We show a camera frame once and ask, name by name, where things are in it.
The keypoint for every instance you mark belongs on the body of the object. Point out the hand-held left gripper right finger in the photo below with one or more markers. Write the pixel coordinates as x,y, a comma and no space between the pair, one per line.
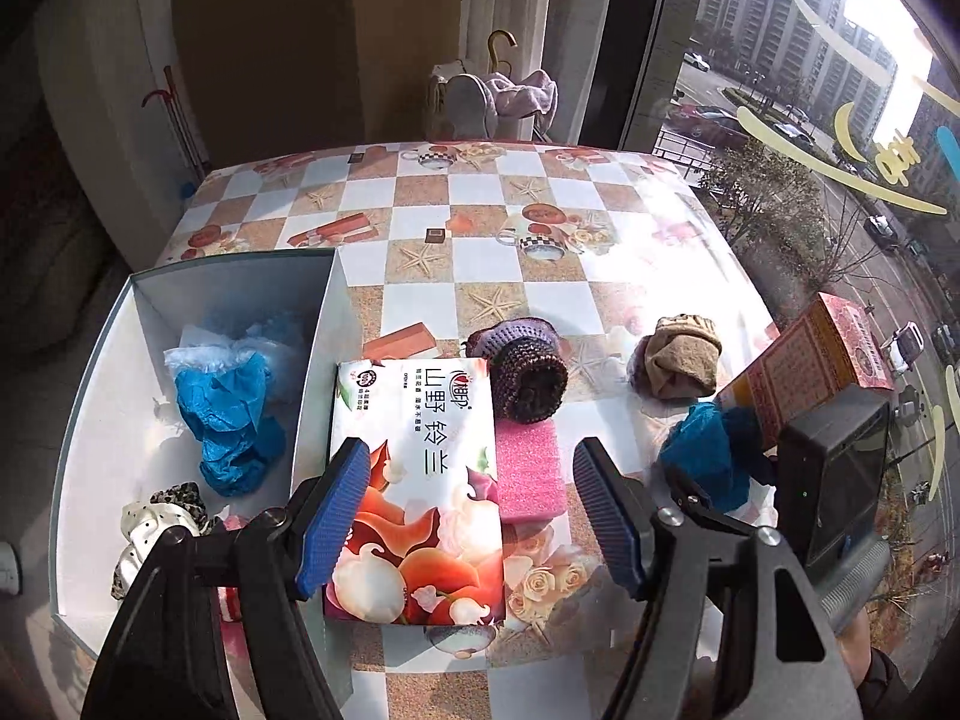
611,517

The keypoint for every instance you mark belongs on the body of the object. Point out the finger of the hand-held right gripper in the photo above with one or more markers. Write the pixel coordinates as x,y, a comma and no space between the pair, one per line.
697,491

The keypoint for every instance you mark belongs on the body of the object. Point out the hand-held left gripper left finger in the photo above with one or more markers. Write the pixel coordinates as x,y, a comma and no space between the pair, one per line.
330,517

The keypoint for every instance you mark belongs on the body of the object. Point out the teal blue cloth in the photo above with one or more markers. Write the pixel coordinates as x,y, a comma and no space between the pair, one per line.
705,450

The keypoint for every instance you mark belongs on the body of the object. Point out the floral tissue pack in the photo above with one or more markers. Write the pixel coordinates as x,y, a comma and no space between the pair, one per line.
420,465

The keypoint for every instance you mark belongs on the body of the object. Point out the white cardboard box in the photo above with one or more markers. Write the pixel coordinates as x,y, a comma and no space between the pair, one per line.
97,405

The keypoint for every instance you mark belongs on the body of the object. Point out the person's right forearm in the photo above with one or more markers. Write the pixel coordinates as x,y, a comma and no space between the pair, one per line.
885,682

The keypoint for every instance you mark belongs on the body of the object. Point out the orange printed carton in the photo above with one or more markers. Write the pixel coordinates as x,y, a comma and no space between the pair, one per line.
802,360

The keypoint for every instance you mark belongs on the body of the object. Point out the brown sock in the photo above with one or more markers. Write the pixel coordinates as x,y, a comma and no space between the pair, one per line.
679,367

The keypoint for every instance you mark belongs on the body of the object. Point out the blue plastic glove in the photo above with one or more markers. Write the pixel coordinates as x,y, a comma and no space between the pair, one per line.
225,427

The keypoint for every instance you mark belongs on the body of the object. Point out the leopard print scrunchie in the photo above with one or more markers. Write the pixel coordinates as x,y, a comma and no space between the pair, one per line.
184,499

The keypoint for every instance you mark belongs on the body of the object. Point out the brown purple knit hat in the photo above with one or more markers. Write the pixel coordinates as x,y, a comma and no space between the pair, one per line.
525,375

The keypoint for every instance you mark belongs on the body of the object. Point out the white polka dot scrunchie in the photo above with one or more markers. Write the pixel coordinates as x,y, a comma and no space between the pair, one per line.
142,532

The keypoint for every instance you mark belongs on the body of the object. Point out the white detergent bottle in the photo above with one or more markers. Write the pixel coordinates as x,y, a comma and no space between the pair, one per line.
188,191

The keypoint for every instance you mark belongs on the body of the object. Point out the red broom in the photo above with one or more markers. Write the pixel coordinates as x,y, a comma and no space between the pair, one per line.
180,112

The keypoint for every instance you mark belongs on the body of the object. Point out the brown cardboard sheet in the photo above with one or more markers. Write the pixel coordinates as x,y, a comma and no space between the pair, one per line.
300,52

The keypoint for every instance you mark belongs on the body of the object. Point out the black window frame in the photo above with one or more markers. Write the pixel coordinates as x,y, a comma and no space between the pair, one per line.
637,37

